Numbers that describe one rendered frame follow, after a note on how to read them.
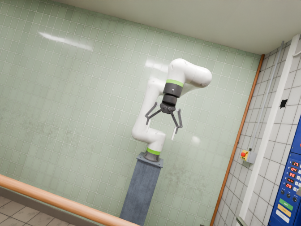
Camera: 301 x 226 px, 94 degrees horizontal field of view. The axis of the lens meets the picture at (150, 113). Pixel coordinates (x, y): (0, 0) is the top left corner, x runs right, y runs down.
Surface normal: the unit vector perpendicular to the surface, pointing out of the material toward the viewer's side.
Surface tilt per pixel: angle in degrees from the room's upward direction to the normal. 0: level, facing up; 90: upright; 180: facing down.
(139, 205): 90
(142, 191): 90
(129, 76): 90
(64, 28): 90
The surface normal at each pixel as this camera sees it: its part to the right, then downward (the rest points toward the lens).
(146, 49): -0.07, -0.04
